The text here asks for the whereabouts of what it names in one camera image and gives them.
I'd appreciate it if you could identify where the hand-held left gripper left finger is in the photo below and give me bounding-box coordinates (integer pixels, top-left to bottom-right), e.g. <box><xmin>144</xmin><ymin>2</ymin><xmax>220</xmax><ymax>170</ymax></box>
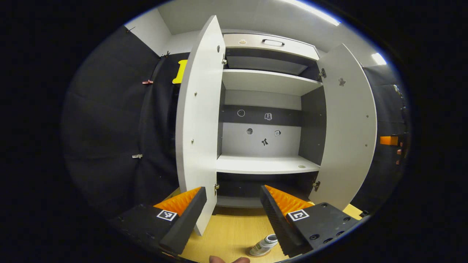
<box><xmin>110</xmin><ymin>186</ymin><xmax>207</xmax><ymax>256</ymax></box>

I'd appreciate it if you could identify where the black backdrop cloth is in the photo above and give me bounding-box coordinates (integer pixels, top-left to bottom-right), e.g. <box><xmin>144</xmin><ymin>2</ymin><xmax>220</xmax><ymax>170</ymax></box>
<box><xmin>62</xmin><ymin>26</ymin><xmax>410</xmax><ymax>220</ymax></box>

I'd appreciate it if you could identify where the grey cabinet drawer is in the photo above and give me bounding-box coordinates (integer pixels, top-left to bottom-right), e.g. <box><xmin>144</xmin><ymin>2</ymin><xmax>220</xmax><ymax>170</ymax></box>
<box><xmin>223</xmin><ymin>33</ymin><xmax>320</xmax><ymax>61</ymax></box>

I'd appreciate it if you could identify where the white cabinet shelf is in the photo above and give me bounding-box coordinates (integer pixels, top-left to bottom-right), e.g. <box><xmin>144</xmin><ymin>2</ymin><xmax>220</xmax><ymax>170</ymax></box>
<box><xmin>216</xmin><ymin>154</ymin><xmax>321</xmax><ymax>175</ymax></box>
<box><xmin>222</xmin><ymin>69</ymin><xmax>323</xmax><ymax>96</ymax></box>

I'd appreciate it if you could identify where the round wooden coaster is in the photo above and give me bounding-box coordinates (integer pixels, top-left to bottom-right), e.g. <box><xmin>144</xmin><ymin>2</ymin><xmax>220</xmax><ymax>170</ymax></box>
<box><xmin>249</xmin><ymin>247</ymin><xmax>272</xmax><ymax>258</ymax></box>

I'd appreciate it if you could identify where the white bottle with green label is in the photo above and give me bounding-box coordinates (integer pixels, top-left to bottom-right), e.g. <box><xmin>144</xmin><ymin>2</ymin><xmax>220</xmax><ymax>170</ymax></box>
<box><xmin>251</xmin><ymin>234</ymin><xmax>279</xmax><ymax>256</ymax></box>

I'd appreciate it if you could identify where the grey cabinet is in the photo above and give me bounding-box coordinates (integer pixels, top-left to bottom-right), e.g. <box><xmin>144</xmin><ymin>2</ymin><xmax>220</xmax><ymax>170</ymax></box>
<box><xmin>216</xmin><ymin>33</ymin><xmax>327</xmax><ymax>209</ymax></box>

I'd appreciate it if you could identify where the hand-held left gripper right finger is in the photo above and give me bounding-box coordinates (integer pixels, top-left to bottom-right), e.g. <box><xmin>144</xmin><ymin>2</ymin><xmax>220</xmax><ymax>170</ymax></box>
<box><xmin>260</xmin><ymin>184</ymin><xmax>361</xmax><ymax>258</ymax></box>

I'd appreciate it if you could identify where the grey cabinet door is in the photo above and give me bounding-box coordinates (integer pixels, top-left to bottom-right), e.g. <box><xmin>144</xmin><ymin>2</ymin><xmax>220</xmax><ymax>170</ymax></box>
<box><xmin>315</xmin><ymin>44</ymin><xmax>378</xmax><ymax>211</ymax></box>
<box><xmin>175</xmin><ymin>15</ymin><xmax>226</xmax><ymax>236</ymax></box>

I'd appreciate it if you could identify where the long ceiling light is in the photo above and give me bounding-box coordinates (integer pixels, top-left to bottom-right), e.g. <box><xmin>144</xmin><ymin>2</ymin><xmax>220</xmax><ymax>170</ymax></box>
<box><xmin>282</xmin><ymin>0</ymin><xmax>341</xmax><ymax>26</ymax></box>

